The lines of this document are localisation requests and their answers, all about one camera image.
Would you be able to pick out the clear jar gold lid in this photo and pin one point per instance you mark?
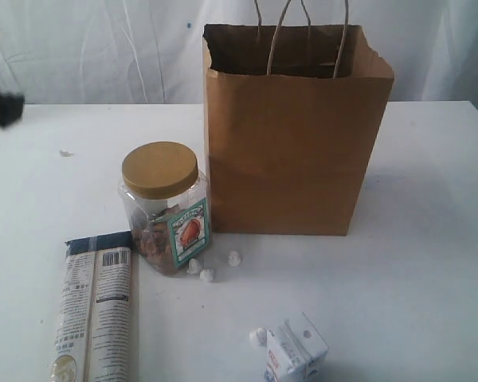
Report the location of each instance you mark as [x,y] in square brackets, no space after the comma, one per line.
[165,196]

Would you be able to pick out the small white milk carton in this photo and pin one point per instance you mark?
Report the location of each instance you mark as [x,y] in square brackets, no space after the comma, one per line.
[295,351]

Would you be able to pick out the brown paper shopping bag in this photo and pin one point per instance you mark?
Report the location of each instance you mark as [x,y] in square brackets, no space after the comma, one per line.
[291,117]

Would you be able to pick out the white backdrop sheet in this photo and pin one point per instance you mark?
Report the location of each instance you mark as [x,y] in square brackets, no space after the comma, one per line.
[151,51]

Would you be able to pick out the tiny white paper scrap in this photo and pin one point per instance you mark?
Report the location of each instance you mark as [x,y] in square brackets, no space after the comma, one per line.
[65,154]

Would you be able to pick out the long noodle packet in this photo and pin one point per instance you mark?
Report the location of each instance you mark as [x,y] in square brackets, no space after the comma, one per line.
[93,334]

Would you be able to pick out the small white crumpled scrap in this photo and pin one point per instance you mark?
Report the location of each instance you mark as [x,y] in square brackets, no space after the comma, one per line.
[234,259]

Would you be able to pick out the white crumpled scrap near carton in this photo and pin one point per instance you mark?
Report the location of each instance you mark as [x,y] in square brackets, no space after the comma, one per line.
[258,337]

